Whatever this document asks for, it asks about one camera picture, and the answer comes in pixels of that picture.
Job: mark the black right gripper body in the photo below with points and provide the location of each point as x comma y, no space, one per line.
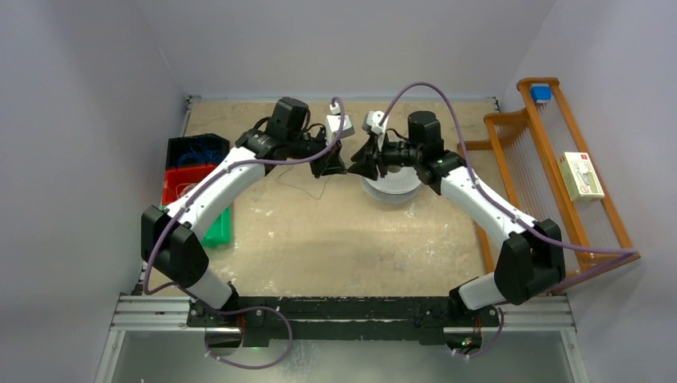
377,161

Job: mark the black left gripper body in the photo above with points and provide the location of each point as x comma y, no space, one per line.
314,145

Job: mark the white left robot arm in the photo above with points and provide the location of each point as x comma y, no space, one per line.
171,236

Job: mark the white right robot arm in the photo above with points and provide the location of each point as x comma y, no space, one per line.
529,260

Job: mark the white perforated spool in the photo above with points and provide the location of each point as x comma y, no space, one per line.
398,186

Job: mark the wooden rack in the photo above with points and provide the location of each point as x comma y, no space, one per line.
527,145

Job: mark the green bin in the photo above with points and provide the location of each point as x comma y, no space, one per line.
220,232

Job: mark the red bin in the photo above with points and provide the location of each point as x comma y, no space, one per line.
177,181

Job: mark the blue block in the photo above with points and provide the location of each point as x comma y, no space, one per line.
540,93

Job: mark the white cardboard box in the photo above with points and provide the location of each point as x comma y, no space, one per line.
580,178

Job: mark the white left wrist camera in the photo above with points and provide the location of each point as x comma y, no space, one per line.
333,123

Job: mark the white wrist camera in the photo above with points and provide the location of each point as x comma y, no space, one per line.
333,123
373,122

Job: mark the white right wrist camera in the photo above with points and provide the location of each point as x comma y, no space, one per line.
373,122

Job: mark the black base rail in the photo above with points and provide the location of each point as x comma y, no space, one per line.
428,320

